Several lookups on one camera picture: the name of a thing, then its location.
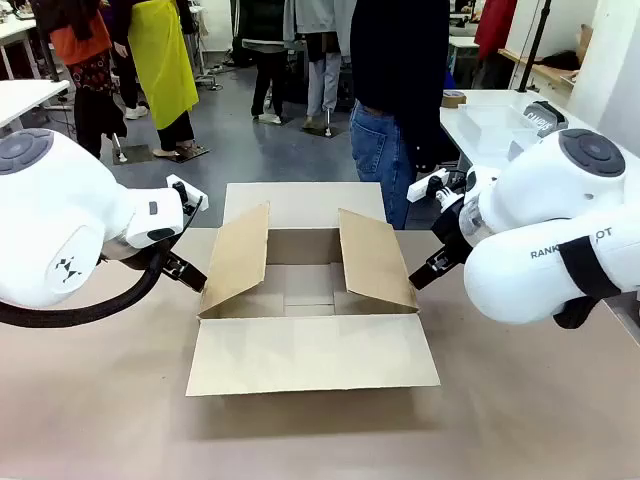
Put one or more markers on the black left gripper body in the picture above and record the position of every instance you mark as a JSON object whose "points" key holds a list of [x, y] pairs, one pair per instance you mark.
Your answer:
{"points": [[172, 264]]}

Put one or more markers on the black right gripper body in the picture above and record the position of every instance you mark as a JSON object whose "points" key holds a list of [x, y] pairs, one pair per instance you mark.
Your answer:
{"points": [[452, 225]]}

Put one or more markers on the brown cardboard box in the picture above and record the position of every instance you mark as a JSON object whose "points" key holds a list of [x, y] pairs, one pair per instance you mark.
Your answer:
{"points": [[310, 350]]}

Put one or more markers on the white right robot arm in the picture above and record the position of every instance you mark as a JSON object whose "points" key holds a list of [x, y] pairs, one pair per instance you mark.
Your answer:
{"points": [[550, 190]]}

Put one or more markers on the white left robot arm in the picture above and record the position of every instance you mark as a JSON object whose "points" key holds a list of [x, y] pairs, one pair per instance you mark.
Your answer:
{"points": [[50, 225]]}

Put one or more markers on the white side table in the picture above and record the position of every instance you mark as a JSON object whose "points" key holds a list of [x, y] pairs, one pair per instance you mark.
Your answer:
{"points": [[462, 125]]}

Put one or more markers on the clear plastic container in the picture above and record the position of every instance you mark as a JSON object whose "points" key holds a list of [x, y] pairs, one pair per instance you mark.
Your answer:
{"points": [[495, 127]]}

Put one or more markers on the brown packing tape roll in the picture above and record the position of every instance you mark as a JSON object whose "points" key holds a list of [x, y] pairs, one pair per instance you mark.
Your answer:
{"points": [[453, 99]]}

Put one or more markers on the grey bag with print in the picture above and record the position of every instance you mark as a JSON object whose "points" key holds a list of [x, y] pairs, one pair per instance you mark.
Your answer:
{"points": [[546, 117]]}

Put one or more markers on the person in dark shirt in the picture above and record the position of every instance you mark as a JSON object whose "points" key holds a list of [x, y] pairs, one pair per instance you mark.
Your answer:
{"points": [[395, 60]]}

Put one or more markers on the wooden shelf board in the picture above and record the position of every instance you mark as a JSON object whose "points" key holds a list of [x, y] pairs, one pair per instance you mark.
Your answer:
{"points": [[530, 62]]}

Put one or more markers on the black tripod pole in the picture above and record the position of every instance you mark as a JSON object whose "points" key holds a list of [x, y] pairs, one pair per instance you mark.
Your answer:
{"points": [[536, 45]]}

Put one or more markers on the person in yellow apron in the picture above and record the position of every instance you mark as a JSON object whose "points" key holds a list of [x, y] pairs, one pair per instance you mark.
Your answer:
{"points": [[160, 60]]}

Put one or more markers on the red jacket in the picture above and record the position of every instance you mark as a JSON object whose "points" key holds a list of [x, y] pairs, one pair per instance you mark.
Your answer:
{"points": [[495, 22]]}

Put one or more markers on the person in black trousers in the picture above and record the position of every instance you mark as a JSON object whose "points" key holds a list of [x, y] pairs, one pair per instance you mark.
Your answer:
{"points": [[267, 75]]}

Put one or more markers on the person in grey hoodie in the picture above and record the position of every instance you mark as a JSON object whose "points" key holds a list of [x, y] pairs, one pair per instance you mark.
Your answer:
{"points": [[320, 50]]}

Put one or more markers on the white desk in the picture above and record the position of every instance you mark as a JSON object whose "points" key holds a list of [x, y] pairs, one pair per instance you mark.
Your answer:
{"points": [[25, 97]]}

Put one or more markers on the person in orange top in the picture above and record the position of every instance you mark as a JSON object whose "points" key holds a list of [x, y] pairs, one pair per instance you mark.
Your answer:
{"points": [[85, 45]]}

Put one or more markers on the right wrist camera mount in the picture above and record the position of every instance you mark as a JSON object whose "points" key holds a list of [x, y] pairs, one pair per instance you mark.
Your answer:
{"points": [[425, 188]]}

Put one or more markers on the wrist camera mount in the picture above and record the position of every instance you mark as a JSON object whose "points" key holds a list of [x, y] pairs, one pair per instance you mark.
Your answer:
{"points": [[425, 188], [175, 180]]}

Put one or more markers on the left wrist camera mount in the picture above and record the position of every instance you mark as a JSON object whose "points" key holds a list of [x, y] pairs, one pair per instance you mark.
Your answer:
{"points": [[175, 180]]}

